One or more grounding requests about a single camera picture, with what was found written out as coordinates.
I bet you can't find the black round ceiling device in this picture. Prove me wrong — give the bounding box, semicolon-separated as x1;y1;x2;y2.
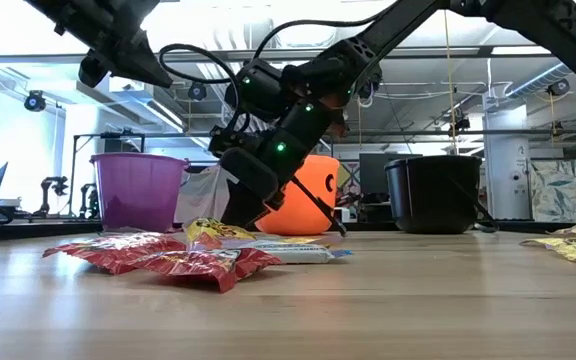
546;78;571;98
187;82;208;102
22;89;47;113

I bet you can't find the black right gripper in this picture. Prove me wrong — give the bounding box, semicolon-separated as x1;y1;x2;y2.
222;119;319;227

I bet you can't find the white column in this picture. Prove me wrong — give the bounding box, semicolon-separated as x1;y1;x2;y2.
482;103;533;222

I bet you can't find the black monitor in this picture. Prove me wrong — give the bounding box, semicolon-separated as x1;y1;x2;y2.
358;152;394;196

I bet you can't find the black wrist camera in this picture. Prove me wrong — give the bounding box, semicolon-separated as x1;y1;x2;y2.
77;53;111;89
220;146;280;202

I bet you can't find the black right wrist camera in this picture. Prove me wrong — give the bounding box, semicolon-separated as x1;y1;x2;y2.
220;146;280;202

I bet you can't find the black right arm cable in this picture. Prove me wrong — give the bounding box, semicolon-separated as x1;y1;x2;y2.
157;4;399;134

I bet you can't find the grey corrugated ceiling duct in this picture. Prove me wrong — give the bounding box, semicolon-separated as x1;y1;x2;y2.
505;54;576;100

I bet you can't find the orange pumpkin face bucket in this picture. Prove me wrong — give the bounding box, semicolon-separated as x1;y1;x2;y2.
255;154;350;238

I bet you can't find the white blue Hershey's bar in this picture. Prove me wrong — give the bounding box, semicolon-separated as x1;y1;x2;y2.
245;240;355;266

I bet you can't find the black metal rig frame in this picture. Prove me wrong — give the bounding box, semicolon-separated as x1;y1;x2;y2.
0;45;576;245

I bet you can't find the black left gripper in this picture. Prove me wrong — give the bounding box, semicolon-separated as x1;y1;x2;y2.
95;0;173;89

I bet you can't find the red Skittles packet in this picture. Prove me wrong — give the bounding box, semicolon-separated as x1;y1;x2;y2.
137;247;286;295
41;231;189;277

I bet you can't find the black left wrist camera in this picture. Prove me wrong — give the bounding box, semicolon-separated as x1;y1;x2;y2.
77;53;111;89

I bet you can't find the leaf pattern wall panel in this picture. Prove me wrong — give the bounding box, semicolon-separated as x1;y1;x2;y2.
530;158;576;225

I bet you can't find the purple plastic bucket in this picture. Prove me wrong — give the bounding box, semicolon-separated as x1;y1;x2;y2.
90;152;192;233

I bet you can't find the black pumpkin face bucket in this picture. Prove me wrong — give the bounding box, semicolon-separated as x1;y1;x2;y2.
384;154;499;236

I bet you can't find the white ceiling unit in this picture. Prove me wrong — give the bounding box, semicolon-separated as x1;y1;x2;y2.
108;69;155;95

